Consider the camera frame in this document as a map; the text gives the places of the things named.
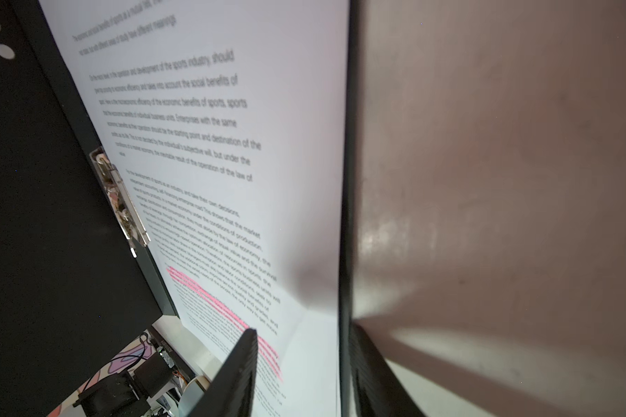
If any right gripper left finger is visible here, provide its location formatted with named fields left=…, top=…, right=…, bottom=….
left=187, top=328, right=258, bottom=417

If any printed paper sheet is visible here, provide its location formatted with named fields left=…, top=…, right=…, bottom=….
left=41, top=1, right=350, bottom=416

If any blue folder black inside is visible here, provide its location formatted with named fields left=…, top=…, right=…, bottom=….
left=0, top=0, right=363, bottom=417

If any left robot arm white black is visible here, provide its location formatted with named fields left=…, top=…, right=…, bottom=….
left=73, top=354, right=174, bottom=417

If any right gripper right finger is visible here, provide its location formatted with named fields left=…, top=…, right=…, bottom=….
left=350, top=324, right=426, bottom=417

